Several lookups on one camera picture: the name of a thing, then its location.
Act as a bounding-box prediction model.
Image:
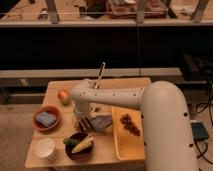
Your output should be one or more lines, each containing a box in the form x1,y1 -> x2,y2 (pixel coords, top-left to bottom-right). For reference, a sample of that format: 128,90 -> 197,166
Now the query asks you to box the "yellow plastic tray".
112,107 -> 145,161

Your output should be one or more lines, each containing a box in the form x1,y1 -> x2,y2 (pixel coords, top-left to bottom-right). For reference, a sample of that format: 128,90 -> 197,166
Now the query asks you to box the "orange bowl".
32,105 -> 61,131

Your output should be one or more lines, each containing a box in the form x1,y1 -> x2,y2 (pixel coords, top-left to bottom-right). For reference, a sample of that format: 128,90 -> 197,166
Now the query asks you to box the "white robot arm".
70,79 -> 199,171

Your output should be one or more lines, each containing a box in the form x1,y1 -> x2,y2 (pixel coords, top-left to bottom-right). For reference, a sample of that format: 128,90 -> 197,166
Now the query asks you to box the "dark brown bowl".
63,132 -> 94,161

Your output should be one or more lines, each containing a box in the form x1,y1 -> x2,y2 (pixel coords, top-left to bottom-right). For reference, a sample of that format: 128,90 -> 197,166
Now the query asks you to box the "brown crumbs pile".
120,114 -> 140,136

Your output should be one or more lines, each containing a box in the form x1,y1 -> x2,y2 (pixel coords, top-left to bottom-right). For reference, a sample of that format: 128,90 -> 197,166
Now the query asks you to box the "blue sponge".
36,112 -> 57,127

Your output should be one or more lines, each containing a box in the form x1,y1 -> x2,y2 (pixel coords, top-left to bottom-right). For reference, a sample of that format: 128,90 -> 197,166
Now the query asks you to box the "green cucumber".
63,138 -> 80,145

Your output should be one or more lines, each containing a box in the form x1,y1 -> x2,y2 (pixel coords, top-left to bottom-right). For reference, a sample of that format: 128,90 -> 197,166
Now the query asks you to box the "white spoon in cup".
95,62 -> 106,89

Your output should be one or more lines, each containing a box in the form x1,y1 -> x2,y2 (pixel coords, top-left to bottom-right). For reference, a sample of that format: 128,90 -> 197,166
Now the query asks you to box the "yellow corn cob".
71,136 -> 94,154

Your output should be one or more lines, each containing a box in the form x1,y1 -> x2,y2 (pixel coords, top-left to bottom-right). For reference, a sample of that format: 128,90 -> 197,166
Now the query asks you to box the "white paper cup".
35,138 -> 56,160

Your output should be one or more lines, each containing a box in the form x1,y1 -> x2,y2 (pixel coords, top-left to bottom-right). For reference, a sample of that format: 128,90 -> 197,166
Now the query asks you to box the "red yellow apple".
57,89 -> 70,106

